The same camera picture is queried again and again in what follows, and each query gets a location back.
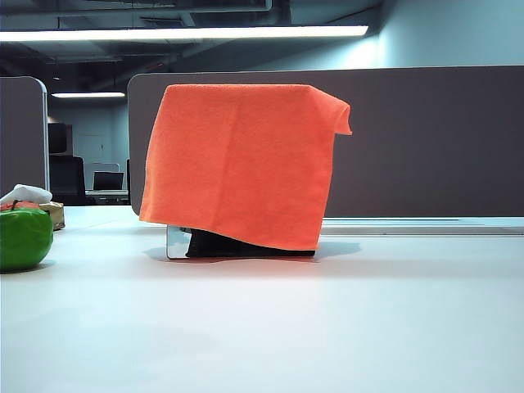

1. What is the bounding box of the orange microfibre cloth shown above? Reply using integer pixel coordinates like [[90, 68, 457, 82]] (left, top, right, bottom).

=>
[[138, 83, 354, 252]]

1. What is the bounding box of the frameless rectangular standing mirror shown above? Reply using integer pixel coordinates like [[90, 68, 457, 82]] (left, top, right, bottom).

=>
[[165, 223, 321, 260]]

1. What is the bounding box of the dark laptop screen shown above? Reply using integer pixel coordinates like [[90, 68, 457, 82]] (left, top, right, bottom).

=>
[[92, 170, 125, 192]]

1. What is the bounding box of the white background desk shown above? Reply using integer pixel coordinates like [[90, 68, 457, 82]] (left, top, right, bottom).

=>
[[84, 188, 130, 206]]

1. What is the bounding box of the wide grey desk partition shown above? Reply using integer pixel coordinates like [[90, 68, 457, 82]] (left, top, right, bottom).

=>
[[127, 64, 524, 219]]

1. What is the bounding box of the long ceiling light strip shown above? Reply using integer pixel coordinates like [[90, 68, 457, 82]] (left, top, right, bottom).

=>
[[0, 25, 369, 43]]

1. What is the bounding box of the black office chair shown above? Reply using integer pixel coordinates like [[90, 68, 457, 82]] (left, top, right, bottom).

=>
[[48, 155, 87, 206]]

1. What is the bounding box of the short ceiling light strip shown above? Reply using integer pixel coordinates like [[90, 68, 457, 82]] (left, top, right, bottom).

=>
[[50, 91, 126, 99]]

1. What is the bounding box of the brown tissue box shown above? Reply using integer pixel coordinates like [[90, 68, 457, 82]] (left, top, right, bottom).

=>
[[0, 199, 66, 232]]

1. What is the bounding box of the black background monitor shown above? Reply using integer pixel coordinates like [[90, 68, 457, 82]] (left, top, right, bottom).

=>
[[47, 122, 74, 155]]

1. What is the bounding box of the white tissue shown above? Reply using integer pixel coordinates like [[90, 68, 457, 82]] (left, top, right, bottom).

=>
[[0, 183, 54, 205]]

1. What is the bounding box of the green apple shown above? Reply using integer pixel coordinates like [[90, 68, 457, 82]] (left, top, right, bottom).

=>
[[0, 199, 55, 273]]

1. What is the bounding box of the narrow grey desk partition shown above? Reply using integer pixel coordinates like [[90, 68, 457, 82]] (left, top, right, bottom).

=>
[[0, 75, 50, 198]]

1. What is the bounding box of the grey desk cable slot cover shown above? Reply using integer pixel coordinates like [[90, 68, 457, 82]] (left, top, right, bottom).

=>
[[321, 216, 524, 237]]

